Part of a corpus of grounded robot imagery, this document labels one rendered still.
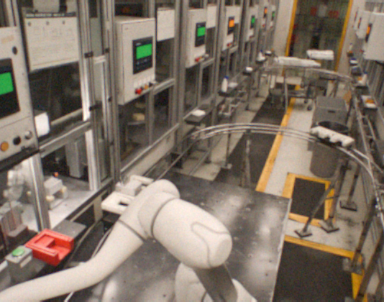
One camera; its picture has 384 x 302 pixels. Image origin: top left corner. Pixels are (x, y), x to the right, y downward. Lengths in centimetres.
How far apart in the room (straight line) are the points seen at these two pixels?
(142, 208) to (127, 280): 87
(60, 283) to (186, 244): 35
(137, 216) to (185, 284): 59
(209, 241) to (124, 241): 25
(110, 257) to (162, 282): 82
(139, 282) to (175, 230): 92
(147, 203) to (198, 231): 18
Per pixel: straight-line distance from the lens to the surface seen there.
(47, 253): 157
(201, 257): 88
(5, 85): 137
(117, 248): 98
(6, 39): 140
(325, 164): 434
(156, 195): 98
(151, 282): 178
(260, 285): 182
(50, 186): 189
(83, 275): 99
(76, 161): 210
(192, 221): 88
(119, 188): 203
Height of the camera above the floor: 198
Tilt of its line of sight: 26 degrees down
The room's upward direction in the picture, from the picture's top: 3 degrees clockwise
